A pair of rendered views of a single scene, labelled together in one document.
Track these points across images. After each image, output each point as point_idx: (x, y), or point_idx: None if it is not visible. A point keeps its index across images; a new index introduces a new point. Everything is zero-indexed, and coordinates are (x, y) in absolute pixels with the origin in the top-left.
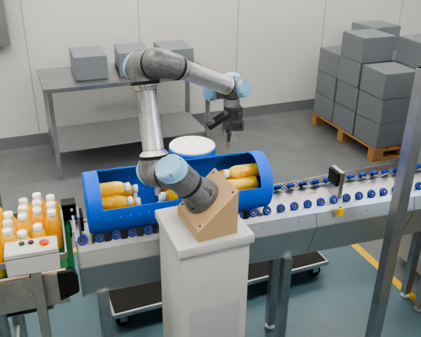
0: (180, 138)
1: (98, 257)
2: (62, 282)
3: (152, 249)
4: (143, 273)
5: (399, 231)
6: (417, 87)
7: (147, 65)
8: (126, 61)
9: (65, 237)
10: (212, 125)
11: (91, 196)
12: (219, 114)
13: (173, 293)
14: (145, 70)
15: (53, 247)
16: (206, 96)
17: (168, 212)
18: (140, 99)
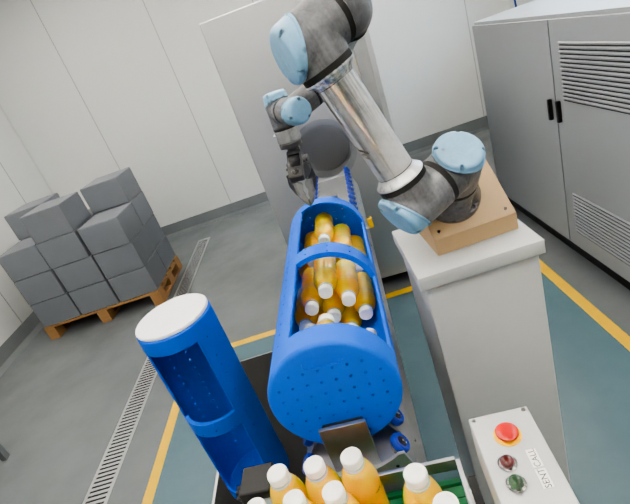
0: (139, 329)
1: (417, 445)
2: None
3: (401, 374)
4: None
5: None
6: (363, 51)
7: (358, 0)
8: (300, 28)
9: (393, 469)
10: (303, 171)
11: (372, 343)
12: (290, 159)
13: (513, 344)
14: (356, 15)
15: (522, 413)
16: (300, 117)
17: (430, 265)
18: (357, 87)
